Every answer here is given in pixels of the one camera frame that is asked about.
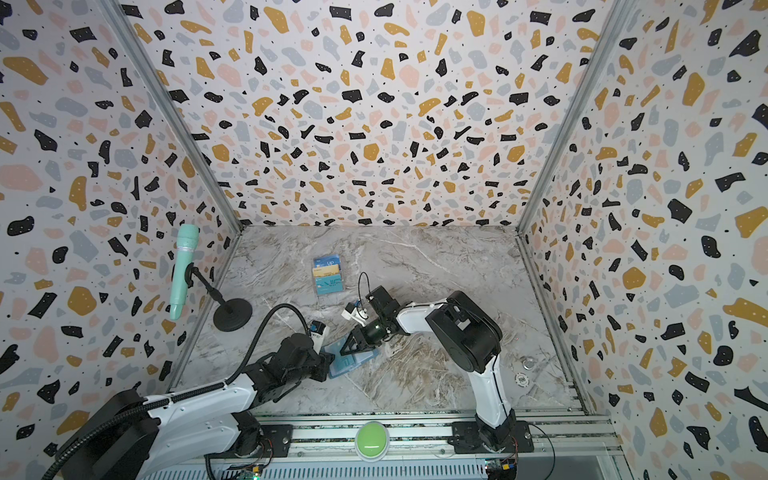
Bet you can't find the teal VIP credit card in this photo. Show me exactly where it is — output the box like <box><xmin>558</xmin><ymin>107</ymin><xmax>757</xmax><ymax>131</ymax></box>
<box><xmin>330</xmin><ymin>352</ymin><xmax>376</xmax><ymax>378</ymax></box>

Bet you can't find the blue leather card holder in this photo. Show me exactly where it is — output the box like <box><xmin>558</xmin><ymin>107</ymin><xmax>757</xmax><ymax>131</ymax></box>
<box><xmin>321</xmin><ymin>338</ymin><xmax>379</xmax><ymax>379</ymax></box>

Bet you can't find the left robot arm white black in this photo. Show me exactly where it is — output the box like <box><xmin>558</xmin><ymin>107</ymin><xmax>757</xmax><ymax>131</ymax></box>
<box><xmin>43</xmin><ymin>334</ymin><xmax>334</xmax><ymax>479</ymax></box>

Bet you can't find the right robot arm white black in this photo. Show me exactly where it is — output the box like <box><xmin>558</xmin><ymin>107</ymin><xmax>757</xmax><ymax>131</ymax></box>
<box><xmin>340</xmin><ymin>287</ymin><xmax>516</xmax><ymax>450</ymax></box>

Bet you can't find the clear box with cards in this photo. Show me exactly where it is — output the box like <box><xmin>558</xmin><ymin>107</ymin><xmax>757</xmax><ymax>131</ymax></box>
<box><xmin>312</xmin><ymin>255</ymin><xmax>344</xmax><ymax>295</ymax></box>

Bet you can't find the black microphone stand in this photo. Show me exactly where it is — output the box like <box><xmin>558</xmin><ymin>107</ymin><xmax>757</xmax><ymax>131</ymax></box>
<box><xmin>184</xmin><ymin>264</ymin><xmax>253</xmax><ymax>332</ymax></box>

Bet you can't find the green push button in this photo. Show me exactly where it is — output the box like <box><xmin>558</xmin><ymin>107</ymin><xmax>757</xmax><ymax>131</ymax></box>
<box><xmin>354</xmin><ymin>421</ymin><xmax>390</xmax><ymax>462</ymax></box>

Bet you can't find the mint green microphone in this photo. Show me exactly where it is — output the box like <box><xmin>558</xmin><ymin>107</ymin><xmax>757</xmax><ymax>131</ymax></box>
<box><xmin>169</xmin><ymin>223</ymin><xmax>200</xmax><ymax>321</ymax></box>

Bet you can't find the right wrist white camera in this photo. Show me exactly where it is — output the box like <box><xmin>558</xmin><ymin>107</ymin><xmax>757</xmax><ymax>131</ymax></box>
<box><xmin>342</xmin><ymin>301</ymin><xmax>370</xmax><ymax>325</ymax></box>

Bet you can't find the black corrugated cable hose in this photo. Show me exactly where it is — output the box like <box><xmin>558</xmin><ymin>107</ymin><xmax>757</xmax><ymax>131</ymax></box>
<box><xmin>40</xmin><ymin>302</ymin><xmax>313</xmax><ymax>480</ymax></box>

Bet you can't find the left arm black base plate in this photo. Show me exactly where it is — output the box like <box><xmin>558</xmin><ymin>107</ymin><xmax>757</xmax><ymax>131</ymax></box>
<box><xmin>210</xmin><ymin>424</ymin><xmax>294</xmax><ymax>463</ymax></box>

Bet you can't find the white ventilated cable duct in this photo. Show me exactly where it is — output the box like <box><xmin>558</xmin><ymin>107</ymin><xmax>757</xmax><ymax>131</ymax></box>
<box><xmin>143</xmin><ymin>460</ymin><xmax>490</xmax><ymax>480</ymax></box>

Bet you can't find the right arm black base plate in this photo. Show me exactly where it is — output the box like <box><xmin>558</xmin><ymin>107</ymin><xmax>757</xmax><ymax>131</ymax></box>
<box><xmin>447</xmin><ymin>420</ymin><xmax>534</xmax><ymax>455</ymax></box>

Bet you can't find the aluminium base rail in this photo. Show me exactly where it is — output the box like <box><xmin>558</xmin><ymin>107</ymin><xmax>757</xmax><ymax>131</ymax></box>
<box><xmin>257</xmin><ymin>409</ymin><xmax>623</xmax><ymax>463</ymax></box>

